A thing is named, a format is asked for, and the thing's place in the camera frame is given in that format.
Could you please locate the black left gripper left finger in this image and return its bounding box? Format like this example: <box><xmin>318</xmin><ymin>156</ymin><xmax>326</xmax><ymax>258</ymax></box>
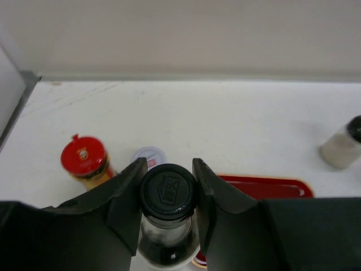
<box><xmin>43</xmin><ymin>158</ymin><xmax>147</xmax><ymax>256</ymax></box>

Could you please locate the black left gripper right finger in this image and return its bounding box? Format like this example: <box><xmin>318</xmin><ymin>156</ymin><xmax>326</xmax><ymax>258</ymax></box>
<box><xmin>192</xmin><ymin>158</ymin><xmax>263</xmax><ymax>257</ymax></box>

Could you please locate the soy sauce bottle black cap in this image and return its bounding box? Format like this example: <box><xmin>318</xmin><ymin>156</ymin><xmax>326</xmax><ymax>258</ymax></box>
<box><xmin>136</xmin><ymin>163</ymin><xmax>201</xmax><ymax>268</ymax></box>

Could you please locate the small white lid jar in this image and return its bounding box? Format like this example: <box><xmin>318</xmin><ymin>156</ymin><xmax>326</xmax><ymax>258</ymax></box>
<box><xmin>130</xmin><ymin>146</ymin><xmax>168</xmax><ymax>171</ymax></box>

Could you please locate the red rectangular tray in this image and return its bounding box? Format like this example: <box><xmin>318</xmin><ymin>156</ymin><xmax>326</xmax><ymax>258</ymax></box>
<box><xmin>198</xmin><ymin>175</ymin><xmax>314</xmax><ymax>270</ymax></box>

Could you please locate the red lid sauce jar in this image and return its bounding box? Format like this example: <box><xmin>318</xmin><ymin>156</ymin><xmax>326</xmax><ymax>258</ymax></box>
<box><xmin>60</xmin><ymin>134</ymin><xmax>116</xmax><ymax>190</ymax></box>

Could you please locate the black top sugar shaker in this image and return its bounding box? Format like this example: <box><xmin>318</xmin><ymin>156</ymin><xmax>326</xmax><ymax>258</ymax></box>
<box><xmin>320</xmin><ymin>115</ymin><xmax>360</xmax><ymax>169</ymax></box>

